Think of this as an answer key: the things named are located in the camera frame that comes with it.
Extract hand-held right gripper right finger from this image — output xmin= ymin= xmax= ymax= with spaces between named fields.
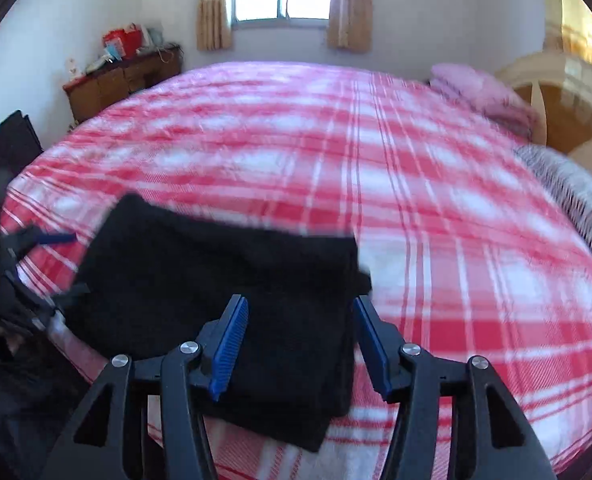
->
xmin=352 ymin=295 xmax=553 ymax=480

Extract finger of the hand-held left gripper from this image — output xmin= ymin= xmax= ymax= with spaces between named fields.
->
xmin=3 ymin=225 xmax=77 ymax=263
xmin=23 ymin=282 xmax=92 ymax=318

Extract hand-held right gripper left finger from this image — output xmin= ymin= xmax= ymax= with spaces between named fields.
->
xmin=40 ymin=294 xmax=251 ymax=480

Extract black pants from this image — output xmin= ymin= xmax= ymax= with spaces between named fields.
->
xmin=63 ymin=192 xmax=373 ymax=453

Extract black chair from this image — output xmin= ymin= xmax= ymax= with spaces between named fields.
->
xmin=0 ymin=110 xmax=45 ymax=188

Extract person's dark jacket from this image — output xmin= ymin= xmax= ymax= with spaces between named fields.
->
xmin=0 ymin=342 xmax=94 ymax=480

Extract brown wooden dresser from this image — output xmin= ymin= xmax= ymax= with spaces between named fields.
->
xmin=63 ymin=45 xmax=184 ymax=123

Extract red plaid bed sheet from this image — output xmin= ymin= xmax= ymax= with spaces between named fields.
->
xmin=0 ymin=60 xmax=592 ymax=480

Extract red gift bag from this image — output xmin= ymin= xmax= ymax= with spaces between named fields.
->
xmin=102 ymin=24 xmax=144 ymax=57

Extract striped pillow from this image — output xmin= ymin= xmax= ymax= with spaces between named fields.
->
xmin=513 ymin=144 xmax=592 ymax=283

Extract pink folded quilt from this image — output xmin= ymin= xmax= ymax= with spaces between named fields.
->
xmin=429 ymin=62 xmax=542 ymax=139

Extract beige curtain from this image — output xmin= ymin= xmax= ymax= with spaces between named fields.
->
xmin=326 ymin=0 xmax=375 ymax=53
xmin=197 ymin=0 xmax=235 ymax=52

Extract wooden bed headboard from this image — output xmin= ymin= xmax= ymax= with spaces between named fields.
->
xmin=495 ymin=52 xmax=592 ymax=183

